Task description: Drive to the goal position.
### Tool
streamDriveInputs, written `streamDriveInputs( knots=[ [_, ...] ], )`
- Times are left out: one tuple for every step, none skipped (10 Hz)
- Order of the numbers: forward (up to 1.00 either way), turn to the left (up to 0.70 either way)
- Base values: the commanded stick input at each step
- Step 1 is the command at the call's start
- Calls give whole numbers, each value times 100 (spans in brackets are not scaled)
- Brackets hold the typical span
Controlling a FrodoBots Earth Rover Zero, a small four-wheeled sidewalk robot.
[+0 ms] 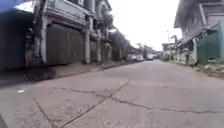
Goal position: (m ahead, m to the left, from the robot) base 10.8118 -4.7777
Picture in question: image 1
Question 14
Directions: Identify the clump of trees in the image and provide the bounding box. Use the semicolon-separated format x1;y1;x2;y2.
108;29;133;62

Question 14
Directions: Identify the grey concrete road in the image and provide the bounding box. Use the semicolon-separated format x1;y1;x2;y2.
0;59;224;128

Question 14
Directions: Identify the white vehicle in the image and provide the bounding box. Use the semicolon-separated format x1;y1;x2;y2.
145;53;155;61

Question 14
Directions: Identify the concrete roadside strip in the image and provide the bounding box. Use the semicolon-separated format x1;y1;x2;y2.
0;59;134;88

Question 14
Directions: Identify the multi-storey building with gates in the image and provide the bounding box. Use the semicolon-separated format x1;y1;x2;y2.
31;0;116;66

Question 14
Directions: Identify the pole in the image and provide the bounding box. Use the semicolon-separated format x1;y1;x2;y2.
166;29;172;61

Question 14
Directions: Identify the tree trunk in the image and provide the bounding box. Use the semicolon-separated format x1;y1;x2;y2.
24;0;48;69

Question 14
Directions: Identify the grey building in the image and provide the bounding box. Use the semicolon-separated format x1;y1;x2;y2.
173;0;224;64

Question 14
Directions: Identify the green gate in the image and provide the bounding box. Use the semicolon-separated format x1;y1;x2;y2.
196;30;221;65

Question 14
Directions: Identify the dark shed with blue roof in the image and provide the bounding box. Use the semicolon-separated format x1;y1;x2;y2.
0;0;34;73

